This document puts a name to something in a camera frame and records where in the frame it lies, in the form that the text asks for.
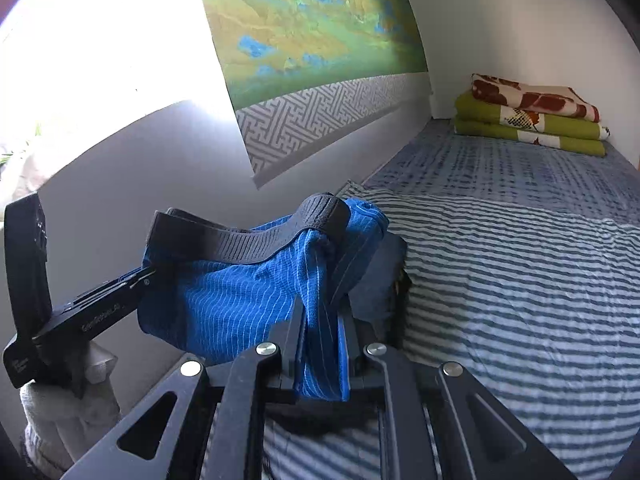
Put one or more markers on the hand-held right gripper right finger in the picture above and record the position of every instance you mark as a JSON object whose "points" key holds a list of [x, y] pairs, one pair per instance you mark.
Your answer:
{"points": [[350, 350]]}

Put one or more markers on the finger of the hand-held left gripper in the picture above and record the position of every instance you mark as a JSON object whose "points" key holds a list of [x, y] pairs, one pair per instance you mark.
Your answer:
{"points": [[140, 279]]}

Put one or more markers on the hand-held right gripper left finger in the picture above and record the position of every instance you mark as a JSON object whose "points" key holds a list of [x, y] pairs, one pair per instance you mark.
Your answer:
{"points": [[292, 340]]}

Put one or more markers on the blue striped underwear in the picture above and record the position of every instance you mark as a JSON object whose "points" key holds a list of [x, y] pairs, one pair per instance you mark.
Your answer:
{"points": [[225, 300]]}

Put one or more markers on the person's left hand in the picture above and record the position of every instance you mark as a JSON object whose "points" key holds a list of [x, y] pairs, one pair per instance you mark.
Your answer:
{"points": [[65, 425]]}

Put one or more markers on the blue striped bed quilt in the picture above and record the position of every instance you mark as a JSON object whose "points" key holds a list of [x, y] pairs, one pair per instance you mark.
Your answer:
{"points": [[515, 285]]}

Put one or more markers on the bright window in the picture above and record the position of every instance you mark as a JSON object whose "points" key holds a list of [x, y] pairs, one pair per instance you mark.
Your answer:
{"points": [[100, 40]]}

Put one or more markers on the green folded blanket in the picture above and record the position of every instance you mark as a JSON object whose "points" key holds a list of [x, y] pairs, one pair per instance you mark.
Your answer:
{"points": [[480, 110], [565, 145]]}

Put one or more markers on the red and white folded blanket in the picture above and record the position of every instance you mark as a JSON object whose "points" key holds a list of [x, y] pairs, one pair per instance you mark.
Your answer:
{"points": [[540, 97]]}

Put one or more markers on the landscape wall poster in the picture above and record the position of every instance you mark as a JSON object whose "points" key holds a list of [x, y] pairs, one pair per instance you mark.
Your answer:
{"points": [[310, 40]]}

